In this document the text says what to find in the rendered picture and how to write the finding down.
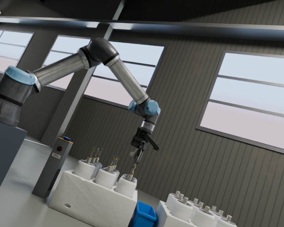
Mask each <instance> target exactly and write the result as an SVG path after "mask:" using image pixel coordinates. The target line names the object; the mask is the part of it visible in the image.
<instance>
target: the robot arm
mask: <svg viewBox="0 0 284 227"><path fill-rule="evenodd" d="M101 63H103V65H104V66H107V67H108V68H109V69H110V70H111V72H112V73H113V74H114V75H115V77H116V78H117V79H118V81H119V82H120V83H121V85H122V86H123V87H124V88H125V90H126V91H127V92H128V93H129V95H130V96H131V97H132V99H133V100H132V101H131V102H130V104H129V106H128V109H129V111H131V112H132V113H135V114H137V115H139V116H140V117H142V118H144V120H143V123H142V126H141V128H139V127H138V128H137V133H136V135H134V136H133V138H132V141H131V143H130V144H131V145H132V146H134V147H136V150H135V151H134V152H130V156H131V157H133V158H134V159H135V161H134V164H136V165H137V164H138V163H139V162H140V160H141V158H142V156H143V153H144V151H145V149H146V147H147V143H148V142H150V144H151V145H152V146H153V149H154V150H156V151H159V150H160V146H159V145H158V144H156V143H155V142H154V141H153V139H152V138H151V137H150V136H149V135H148V134H151V133H152V132H153V129H154V127H155V124H156V121H157V119H158V117H159V114H160V108H159V106H158V103H157V102H156V101H154V100H151V99H150V98H149V96H148V95H147V93H146V92H145V91H144V90H143V88H142V87H141V86H140V84H139V83H138V82H137V80H136V79H135V77H134V76H133V75H132V74H131V72H130V71H129V70H128V68H127V67H126V66H125V64H124V63H123V61H122V60H121V59H120V57H119V53H118V51H117V50H116V49H115V48H114V47H113V46H112V44H111V43H110V42H108V41H107V40H106V39H104V38H100V37H98V38H94V39H93V40H91V41H90V43H89V44H88V45H86V46H83V47H81V48H79V49H77V52H76V53H75V54H72V55H70V56H68V57H65V58H63V59H61V60H58V61H56V62H54V63H51V64H49V65H47V66H44V67H42V68H40V69H37V70H35V71H33V72H31V71H28V70H27V71H23V70H20V69H18V68H16V67H14V66H12V65H10V66H8V67H7V69H6V70H5V72H4V74H3V76H2V78H1V79H0V123H4V124H7V125H10V126H13V127H16V126H17V125H18V121H19V116H20V109H21V107H22V105H23V104H24V101H25V100H26V99H27V98H29V97H30V96H32V95H34V94H36V93H38V92H40V90H41V88H42V87H44V86H46V85H48V84H50V83H53V82H55V81H57V80H59V79H61V78H63V77H65V76H67V75H70V74H72V73H74V72H76V71H78V70H80V69H83V68H86V69H90V68H92V67H94V66H98V65H100V64H101ZM144 133H145V134H144Z"/></svg>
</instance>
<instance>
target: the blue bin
mask: <svg viewBox="0 0 284 227"><path fill-rule="evenodd" d="M155 221H156V215H155V212H154V209H153V207H152V206H149V205H147V204H145V203H143V202H140V201H137V205H136V207H135V210H134V213H133V217H132V220H131V227H153V224H154V222H155Z"/></svg>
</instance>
